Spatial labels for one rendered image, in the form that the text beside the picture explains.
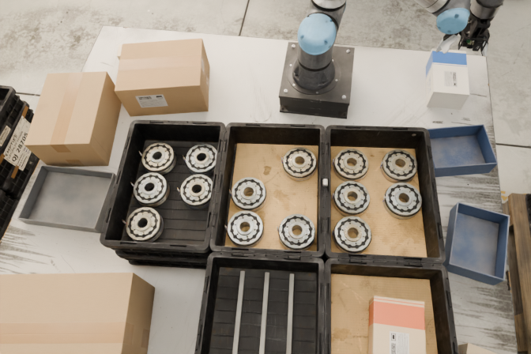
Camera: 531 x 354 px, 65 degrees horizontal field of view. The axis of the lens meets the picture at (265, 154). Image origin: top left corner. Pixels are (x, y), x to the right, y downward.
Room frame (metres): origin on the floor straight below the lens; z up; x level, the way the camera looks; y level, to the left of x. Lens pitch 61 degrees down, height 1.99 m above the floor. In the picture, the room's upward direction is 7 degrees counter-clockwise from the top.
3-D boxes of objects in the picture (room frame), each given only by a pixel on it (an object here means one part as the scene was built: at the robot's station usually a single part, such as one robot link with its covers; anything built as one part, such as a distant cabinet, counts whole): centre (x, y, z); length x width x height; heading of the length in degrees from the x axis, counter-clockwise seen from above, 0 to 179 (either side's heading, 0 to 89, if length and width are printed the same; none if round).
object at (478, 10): (0.88, -0.69, 1.10); 0.08 x 0.08 x 0.05
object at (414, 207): (0.42, -0.38, 0.86); 0.10 x 0.10 x 0.01
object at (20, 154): (1.10, 1.10, 0.41); 0.31 x 0.02 x 0.16; 164
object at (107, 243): (0.55, 0.29, 0.92); 0.40 x 0.30 x 0.02; 169
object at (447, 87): (0.90, -0.69, 0.75); 0.20 x 0.12 x 0.09; 164
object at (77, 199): (0.63, 0.67, 0.73); 0.27 x 0.20 x 0.05; 75
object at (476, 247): (0.30, -0.59, 0.74); 0.20 x 0.15 x 0.07; 155
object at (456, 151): (0.61, -0.64, 0.74); 0.20 x 0.15 x 0.07; 87
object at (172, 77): (1.05, 0.33, 0.78); 0.30 x 0.22 x 0.16; 86
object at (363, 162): (0.56, -0.25, 0.86); 0.10 x 0.10 x 0.01
